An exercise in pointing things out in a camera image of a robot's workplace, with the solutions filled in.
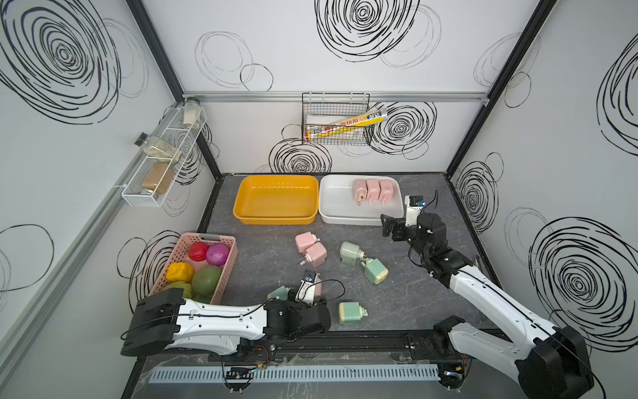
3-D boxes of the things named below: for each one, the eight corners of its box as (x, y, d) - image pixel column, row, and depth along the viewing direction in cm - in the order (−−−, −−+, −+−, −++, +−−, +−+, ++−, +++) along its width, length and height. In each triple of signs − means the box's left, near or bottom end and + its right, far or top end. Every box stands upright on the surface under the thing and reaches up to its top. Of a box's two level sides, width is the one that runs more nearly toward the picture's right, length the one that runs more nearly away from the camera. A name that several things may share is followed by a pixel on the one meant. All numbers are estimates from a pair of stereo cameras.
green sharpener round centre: (340, 265, 92) (341, 255, 86) (339, 251, 96) (340, 241, 90) (361, 265, 92) (364, 255, 86) (360, 251, 96) (362, 241, 90)
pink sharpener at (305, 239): (302, 257, 94) (301, 248, 89) (294, 245, 97) (293, 236, 92) (319, 247, 97) (319, 238, 92) (311, 235, 100) (311, 227, 95)
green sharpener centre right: (373, 288, 87) (377, 280, 82) (359, 270, 92) (361, 261, 86) (385, 279, 89) (389, 271, 84) (370, 262, 94) (373, 253, 88)
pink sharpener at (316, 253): (307, 274, 90) (306, 266, 84) (299, 262, 93) (298, 254, 87) (327, 260, 93) (328, 251, 88) (319, 249, 96) (319, 240, 91)
